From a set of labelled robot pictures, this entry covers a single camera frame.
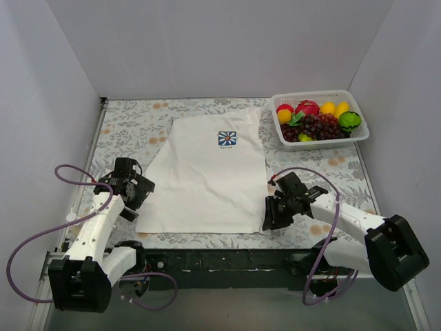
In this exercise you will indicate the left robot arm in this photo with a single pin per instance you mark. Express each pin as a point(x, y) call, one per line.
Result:
point(83, 278)

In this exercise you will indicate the purple toy grapes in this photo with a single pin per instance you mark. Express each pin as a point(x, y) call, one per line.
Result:
point(319, 127)

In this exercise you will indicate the beige lotion pump bottle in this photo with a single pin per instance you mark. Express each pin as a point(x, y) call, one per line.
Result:
point(71, 217)

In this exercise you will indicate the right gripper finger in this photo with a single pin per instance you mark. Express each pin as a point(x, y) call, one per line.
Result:
point(271, 221)
point(285, 216)

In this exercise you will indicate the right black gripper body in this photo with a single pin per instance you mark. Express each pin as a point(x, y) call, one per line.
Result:
point(276, 209)

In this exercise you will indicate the white plastic basket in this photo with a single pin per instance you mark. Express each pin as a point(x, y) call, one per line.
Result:
point(361, 133)

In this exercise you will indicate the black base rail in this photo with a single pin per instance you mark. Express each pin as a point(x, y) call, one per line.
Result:
point(222, 269)

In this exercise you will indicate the red dragon fruit toy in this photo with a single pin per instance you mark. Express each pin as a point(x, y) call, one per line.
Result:
point(307, 107)

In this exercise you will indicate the small yellow green toy fruit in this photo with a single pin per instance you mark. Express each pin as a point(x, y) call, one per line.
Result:
point(304, 138)

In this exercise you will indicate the yellow toy lemon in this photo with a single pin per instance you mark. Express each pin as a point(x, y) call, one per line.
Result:
point(328, 108)

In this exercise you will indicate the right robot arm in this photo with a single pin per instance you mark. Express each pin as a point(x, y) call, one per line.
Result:
point(385, 247)

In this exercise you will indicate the white t-shirt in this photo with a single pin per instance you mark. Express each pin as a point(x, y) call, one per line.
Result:
point(210, 177)

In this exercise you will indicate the yellow toy mango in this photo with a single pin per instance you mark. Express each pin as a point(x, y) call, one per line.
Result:
point(340, 109)

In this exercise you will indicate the red yellow toy apple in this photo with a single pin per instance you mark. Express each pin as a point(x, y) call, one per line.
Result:
point(284, 113)

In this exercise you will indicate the floral table mat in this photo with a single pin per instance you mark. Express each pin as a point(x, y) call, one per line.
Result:
point(139, 129)

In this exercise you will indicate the green toy watermelon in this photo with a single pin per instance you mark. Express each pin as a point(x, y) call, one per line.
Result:
point(349, 121)

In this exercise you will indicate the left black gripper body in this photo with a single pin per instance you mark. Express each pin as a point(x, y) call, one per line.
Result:
point(138, 194)

